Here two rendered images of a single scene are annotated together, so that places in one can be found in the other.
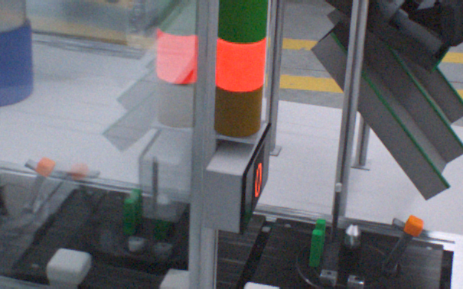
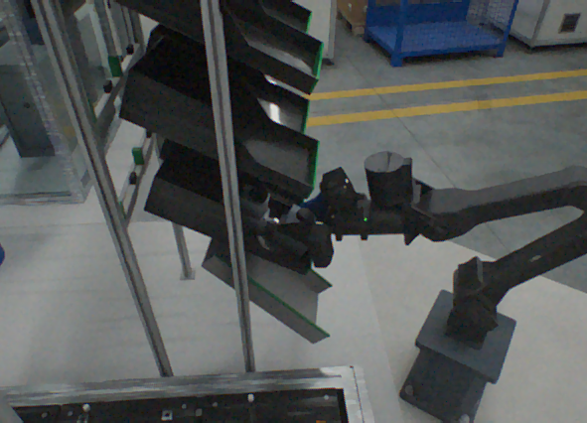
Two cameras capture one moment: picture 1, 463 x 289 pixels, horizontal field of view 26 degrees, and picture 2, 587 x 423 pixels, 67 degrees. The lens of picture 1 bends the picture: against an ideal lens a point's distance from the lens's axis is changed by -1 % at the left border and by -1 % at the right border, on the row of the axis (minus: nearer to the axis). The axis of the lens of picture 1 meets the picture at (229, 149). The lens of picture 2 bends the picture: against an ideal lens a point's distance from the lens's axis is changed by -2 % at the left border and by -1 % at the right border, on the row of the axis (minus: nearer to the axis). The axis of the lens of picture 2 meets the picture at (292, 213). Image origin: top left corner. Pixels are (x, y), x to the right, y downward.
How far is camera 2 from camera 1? 78 cm
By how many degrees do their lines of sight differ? 18
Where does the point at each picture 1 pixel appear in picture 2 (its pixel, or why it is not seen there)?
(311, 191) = (223, 310)
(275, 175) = (196, 300)
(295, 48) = not seen: hidden behind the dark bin
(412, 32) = (282, 239)
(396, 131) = (282, 310)
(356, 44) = (238, 268)
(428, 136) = (302, 280)
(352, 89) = (242, 295)
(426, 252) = (325, 402)
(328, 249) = not seen: outside the picture
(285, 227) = (214, 406)
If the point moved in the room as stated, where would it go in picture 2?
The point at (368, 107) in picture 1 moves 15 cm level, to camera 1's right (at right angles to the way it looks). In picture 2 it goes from (257, 297) to (336, 279)
